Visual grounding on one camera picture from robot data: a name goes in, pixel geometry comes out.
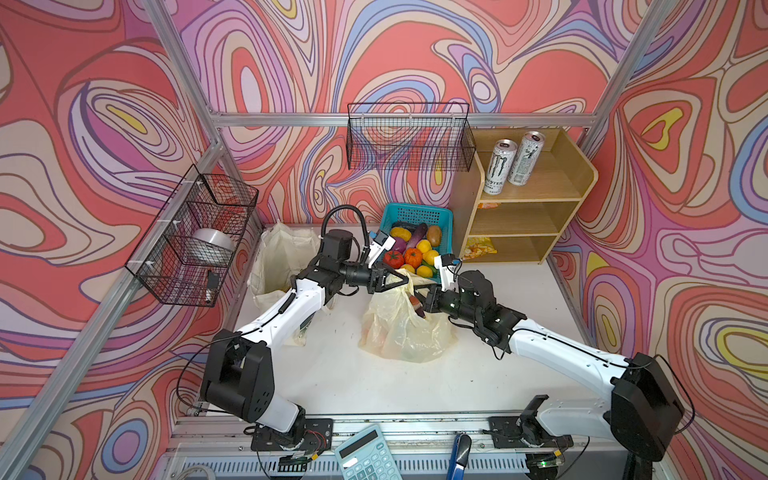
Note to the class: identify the red toy tomato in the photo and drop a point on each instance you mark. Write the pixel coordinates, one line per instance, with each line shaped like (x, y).
(394, 259)

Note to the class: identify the black wire basket back wall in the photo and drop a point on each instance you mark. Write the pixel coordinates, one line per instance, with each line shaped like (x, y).
(409, 136)

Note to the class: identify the black device bottom right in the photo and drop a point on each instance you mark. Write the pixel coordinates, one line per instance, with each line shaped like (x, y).
(637, 469)

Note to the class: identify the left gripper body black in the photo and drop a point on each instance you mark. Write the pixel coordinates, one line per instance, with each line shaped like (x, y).
(372, 279)

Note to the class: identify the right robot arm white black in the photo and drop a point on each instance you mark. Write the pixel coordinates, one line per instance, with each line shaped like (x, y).
(635, 402)

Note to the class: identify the blue handled tool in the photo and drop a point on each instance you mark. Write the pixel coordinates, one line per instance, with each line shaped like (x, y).
(459, 458)

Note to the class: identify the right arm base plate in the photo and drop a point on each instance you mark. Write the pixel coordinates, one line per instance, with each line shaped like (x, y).
(514, 432)

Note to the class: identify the white energy can right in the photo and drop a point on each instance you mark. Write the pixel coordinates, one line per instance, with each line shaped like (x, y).
(528, 152)

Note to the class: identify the yellow toy fruit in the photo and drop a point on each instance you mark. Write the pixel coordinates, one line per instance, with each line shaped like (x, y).
(425, 271)
(430, 256)

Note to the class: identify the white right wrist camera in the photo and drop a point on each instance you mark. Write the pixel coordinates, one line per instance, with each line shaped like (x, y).
(447, 266)

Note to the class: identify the silver tape roll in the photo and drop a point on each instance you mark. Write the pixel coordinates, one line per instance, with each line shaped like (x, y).
(210, 247)

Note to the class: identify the black wire basket wall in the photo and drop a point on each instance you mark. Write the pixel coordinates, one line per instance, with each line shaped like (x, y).
(186, 256)
(409, 136)

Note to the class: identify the purple toy onion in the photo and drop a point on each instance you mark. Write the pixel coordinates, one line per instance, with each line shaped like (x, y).
(400, 245)

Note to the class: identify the yellow toy lemon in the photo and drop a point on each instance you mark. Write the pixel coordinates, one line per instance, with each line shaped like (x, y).
(424, 246)

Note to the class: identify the wooden shelf unit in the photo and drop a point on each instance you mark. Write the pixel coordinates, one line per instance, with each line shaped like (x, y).
(524, 222)

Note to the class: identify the yellow chip packet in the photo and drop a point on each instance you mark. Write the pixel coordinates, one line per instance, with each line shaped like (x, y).
(477, 247)

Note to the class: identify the yellowish plastic grocery bag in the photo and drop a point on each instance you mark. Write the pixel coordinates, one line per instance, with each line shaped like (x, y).
(392, 329)

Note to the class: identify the dark purple toy eggplant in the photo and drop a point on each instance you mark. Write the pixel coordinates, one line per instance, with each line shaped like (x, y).
(416, 307)

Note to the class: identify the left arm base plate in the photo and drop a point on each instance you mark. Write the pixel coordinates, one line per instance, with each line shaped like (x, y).
(308, 435)

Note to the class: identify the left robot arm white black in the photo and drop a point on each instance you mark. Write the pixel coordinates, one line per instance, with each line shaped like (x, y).
(239, 375)

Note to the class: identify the yellow toy corn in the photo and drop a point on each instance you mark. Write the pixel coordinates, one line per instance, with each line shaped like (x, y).
(401, 233)

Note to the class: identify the light purple toy eggplant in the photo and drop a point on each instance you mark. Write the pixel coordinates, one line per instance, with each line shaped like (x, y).
(418, 234)

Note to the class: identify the black wire basket left wall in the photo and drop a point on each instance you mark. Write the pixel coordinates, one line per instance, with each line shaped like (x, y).
(186, 256)

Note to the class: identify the teal plastic basket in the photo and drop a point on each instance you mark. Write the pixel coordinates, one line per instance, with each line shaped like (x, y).
(409, 216)

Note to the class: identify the teal calculator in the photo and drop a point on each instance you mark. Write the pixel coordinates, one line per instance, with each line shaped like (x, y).
(366, 456)

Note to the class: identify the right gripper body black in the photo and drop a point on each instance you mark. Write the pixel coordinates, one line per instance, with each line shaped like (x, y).
(447, 301)

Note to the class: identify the orange toy pepper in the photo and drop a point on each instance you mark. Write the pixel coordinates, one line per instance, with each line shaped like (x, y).
(413, 257)

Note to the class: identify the white Monster can left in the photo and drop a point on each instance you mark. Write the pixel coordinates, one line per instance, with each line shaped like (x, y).
(501, 161)

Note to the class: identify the brown toy potato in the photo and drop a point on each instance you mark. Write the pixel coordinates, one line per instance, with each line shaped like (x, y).
(434, 236)

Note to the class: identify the beige canvas tote bag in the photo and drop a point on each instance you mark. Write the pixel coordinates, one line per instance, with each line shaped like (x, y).
(283, 252)

